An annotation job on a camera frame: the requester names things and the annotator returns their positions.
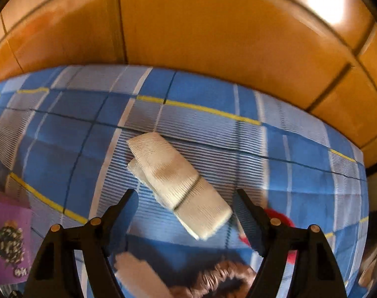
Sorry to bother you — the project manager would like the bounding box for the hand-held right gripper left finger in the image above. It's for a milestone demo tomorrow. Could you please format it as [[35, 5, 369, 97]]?
[[22, 189, 140, 298]]

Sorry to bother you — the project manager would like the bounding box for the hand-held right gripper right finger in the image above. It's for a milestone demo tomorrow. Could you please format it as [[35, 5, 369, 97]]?
[[236, 189, 348, 298]]

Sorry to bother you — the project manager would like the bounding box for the red plush toy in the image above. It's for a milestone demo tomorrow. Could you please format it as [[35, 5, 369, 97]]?
[[238, 208, 297, 266]]

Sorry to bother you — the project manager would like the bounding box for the blue checkered bedsheet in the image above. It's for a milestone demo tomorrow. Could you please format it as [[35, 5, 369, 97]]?
[[0, 65, 370, 298]]

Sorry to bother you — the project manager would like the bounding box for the purple carton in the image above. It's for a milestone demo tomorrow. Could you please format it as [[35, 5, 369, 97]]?
[[0, 191, 32, 286]]

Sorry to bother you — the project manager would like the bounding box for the brown scrunchie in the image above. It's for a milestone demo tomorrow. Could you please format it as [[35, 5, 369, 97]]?
[[170, 261, 257, 298]]

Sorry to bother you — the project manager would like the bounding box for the pale towel with band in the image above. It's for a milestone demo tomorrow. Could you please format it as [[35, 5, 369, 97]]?
[[126, 132, 233, 240]]

